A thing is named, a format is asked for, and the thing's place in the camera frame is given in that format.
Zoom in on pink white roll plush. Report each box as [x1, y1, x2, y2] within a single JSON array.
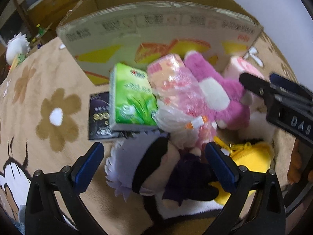
[[222, 56, 265, 80]]

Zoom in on green yellow plush toy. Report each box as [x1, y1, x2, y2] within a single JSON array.
[[9, 54, 26, 73]]

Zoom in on cardboard box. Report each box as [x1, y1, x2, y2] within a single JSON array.
[[56, 0, 263, 85]]

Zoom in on white-haired black plush doll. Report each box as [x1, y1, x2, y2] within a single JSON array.
[[104, 132, 222, 223]]

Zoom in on white round plush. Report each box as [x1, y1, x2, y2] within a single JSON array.
[[6, 32, 30, 65]]

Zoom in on green tissue pack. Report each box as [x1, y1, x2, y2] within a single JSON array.
[[109, 63, 157, 132]]

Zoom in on pink plush bear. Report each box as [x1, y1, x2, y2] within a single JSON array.
[[183, 50, 252, 130]]

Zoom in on dark blue small box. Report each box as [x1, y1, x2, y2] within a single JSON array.
[[88, 92, 132, 142]]

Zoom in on wooden wardrobe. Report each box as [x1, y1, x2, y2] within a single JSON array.
[[13, 0, 80, 42]]

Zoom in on pink tissue pack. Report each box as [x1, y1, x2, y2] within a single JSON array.
[[146, 54, 216, 149]]

